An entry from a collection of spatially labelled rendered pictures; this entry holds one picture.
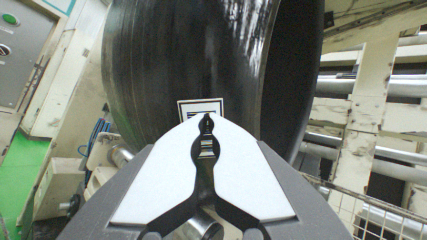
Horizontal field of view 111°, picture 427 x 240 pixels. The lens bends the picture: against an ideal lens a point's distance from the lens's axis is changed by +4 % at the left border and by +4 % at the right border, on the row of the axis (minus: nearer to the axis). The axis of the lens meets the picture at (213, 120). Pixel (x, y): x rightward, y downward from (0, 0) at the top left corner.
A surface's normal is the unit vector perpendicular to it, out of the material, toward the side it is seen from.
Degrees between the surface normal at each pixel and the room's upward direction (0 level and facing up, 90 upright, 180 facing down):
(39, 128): 90
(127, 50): 108
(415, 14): 162
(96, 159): 90
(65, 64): 90
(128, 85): 115
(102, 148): 90
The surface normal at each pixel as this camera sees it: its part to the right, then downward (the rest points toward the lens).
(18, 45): 0.75, 0.18
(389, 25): -0.06, 0.96
